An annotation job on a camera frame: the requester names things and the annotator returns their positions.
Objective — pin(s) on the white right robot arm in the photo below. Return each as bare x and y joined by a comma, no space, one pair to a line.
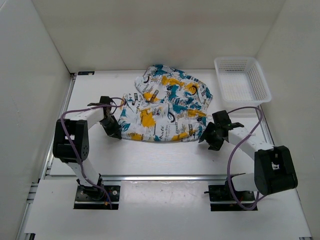
274,170

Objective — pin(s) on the black corner bracket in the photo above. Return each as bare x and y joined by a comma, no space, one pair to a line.
86,73

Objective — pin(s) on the aluminium table edge rail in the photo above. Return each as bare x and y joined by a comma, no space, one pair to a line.
202,177

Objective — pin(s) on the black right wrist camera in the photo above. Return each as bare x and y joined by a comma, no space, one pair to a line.
222,120

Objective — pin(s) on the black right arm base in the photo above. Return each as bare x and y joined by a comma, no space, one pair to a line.
221,199

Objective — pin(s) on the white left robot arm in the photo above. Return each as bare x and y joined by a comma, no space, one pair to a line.
71,140

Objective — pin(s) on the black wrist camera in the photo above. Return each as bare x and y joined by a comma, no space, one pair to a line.
222,120
104,100

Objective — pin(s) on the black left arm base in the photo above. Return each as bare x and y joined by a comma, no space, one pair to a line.
91,198

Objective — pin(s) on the white printed shorts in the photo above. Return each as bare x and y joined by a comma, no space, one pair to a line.
168,105

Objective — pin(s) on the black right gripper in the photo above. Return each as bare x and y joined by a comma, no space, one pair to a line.
214,145

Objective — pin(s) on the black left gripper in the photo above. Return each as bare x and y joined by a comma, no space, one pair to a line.
115,132

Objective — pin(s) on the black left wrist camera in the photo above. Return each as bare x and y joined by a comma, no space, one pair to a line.
104,100

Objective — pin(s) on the white plastic mesh basket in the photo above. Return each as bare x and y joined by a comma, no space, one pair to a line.
241,82

